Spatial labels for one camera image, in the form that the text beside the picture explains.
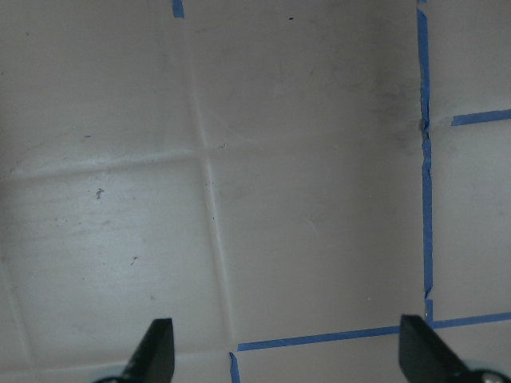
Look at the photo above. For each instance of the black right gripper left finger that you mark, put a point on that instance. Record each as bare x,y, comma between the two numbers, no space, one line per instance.
154,359

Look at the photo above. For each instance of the brown paper table cover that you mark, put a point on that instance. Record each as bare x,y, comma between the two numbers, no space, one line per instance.
282,179

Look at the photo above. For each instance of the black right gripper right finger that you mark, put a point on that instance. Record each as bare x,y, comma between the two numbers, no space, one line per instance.
424,357

